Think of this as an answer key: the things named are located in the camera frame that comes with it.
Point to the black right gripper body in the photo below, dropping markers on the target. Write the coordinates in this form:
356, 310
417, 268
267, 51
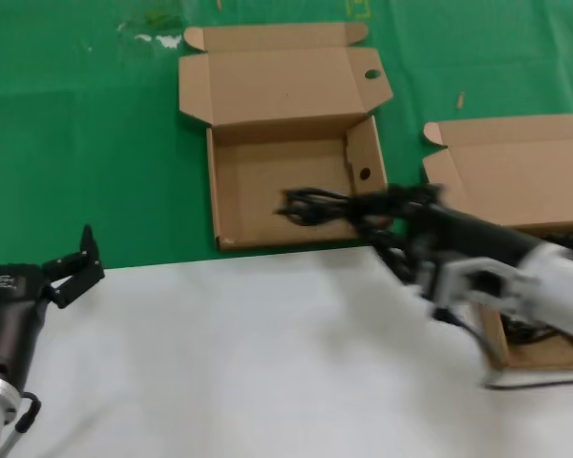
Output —
458, 234

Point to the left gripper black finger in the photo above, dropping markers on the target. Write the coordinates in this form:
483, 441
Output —
83, 272

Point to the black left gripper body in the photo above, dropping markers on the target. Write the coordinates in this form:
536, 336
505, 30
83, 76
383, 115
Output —
9, 305

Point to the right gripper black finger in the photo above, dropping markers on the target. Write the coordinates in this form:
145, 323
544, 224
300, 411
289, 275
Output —
384, 226
418, 195

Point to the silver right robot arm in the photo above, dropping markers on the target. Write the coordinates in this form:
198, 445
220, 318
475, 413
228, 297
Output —
563, 286

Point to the plain open cardboard box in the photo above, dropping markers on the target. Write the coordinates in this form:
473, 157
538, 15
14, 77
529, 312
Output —
506, 167

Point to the cardboard box with round holes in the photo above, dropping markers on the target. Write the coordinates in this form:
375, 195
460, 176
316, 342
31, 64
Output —
286, 95

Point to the green table cloth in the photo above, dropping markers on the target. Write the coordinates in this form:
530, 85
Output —
76, 143

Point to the white table cloth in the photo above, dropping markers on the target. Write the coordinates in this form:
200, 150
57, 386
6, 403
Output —
219, 358

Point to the white torn paper scrap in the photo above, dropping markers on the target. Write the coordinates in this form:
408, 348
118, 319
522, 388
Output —
169, 42

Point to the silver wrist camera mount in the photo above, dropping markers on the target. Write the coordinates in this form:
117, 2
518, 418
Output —
463, 276

